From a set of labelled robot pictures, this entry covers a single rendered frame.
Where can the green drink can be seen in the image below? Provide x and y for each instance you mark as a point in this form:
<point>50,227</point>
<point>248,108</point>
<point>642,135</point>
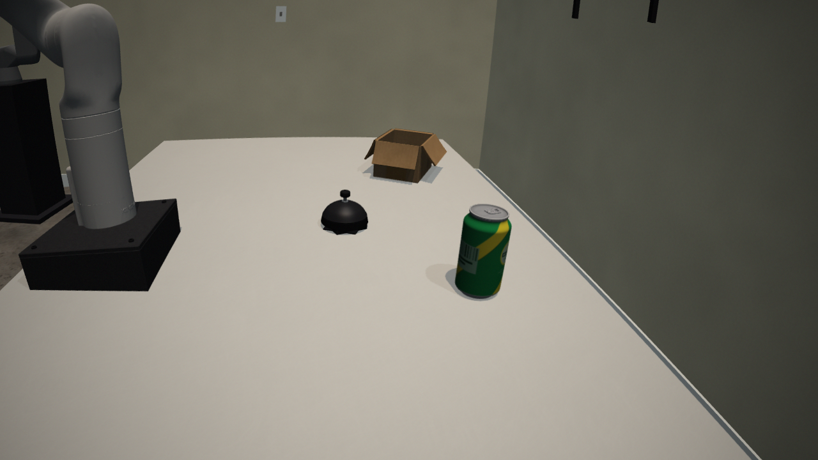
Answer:
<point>483,248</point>

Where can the open brown cardboard box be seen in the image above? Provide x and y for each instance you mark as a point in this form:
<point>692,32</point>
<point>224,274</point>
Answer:
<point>403,156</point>

